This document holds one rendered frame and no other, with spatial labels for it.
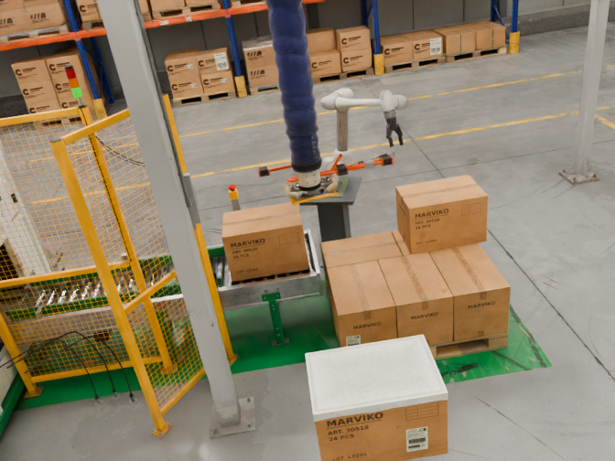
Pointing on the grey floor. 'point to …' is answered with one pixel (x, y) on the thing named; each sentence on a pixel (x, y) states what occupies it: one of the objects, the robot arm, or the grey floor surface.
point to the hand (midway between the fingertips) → (396, 144)
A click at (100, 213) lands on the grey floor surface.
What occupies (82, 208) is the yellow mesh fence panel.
